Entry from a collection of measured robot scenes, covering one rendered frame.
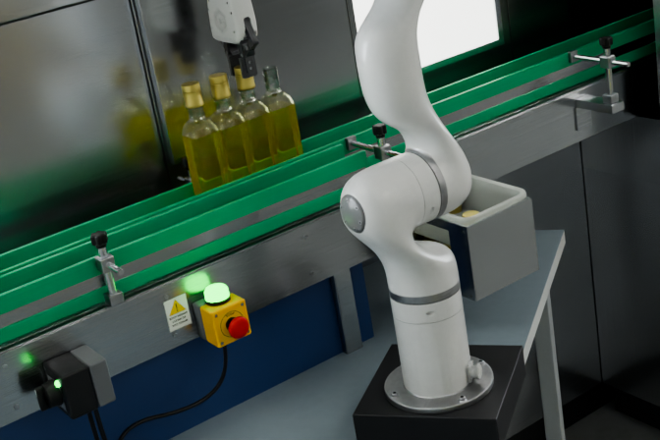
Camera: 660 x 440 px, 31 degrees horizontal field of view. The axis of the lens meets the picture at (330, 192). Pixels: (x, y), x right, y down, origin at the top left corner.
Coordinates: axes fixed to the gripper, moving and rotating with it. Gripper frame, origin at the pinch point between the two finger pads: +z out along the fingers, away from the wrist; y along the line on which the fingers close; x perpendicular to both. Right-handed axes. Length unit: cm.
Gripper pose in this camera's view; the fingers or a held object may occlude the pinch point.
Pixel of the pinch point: (242, 65)
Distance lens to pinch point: 225.9
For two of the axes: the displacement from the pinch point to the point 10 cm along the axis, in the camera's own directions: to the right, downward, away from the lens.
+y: 5.7, 2.0, -7.9
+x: 8.0, -3.3, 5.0
